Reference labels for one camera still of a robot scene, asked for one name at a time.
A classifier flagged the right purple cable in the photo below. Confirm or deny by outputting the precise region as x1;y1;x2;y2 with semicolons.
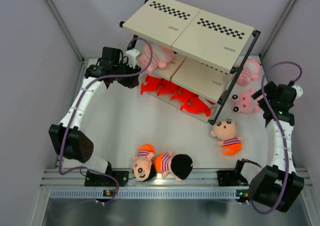
249;61;303;216

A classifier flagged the boy doll face up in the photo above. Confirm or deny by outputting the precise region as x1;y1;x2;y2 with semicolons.
131;144;157;182

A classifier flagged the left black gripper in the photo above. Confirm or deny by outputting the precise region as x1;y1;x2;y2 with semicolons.
112;58;140;89

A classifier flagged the pink striped frog plush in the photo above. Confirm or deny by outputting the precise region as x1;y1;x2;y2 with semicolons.
236;59;262;86
231;88;261;114
137;43;175;73

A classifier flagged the boy doll black hair back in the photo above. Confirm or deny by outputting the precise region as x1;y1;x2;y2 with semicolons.
154;151;194;182

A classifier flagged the beige three-tier shelf black frame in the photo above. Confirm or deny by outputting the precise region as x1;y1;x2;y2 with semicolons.
120;0;261;124

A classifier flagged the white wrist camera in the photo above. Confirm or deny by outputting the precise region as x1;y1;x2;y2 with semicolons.
292;84;303;99
124;48;141;68

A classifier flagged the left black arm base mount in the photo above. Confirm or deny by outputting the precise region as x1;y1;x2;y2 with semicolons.
84;170;129;187

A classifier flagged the red whale plush rightmost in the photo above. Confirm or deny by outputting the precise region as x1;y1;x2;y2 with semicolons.
180;96;216;117

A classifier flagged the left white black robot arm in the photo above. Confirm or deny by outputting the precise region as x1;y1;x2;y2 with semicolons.
48;47;143;186

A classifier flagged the aluminium rail base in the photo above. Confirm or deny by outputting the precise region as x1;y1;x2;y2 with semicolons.
39;167;313;187

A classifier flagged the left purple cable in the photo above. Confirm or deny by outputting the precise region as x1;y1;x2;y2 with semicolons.
57;37;154;204

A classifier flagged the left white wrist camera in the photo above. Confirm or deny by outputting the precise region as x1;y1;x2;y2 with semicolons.
124;48;141;68

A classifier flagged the red whale plush leftmost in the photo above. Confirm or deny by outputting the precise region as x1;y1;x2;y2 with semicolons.
140;74;163;95

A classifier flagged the grey slotted cable duct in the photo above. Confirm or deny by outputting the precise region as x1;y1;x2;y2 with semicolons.
50;188;249;200

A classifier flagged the boy doll near shelf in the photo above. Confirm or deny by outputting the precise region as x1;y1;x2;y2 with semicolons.
210;118;245;156

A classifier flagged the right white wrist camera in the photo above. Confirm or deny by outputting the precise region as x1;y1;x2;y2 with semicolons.
292;84;303;99

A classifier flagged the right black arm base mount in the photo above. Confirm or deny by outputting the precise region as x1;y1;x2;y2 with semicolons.
217;170;242;187

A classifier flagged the purple cable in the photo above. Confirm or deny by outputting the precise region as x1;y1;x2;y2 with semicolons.
249;61;303;216
57;37;154;204

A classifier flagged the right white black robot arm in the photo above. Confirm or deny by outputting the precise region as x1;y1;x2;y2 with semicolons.
233;81;305;213

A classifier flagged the red whale plush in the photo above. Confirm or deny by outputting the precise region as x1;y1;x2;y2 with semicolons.
180;96;216;117
170;87;197;103
156;79;179;96
140;74;163;95

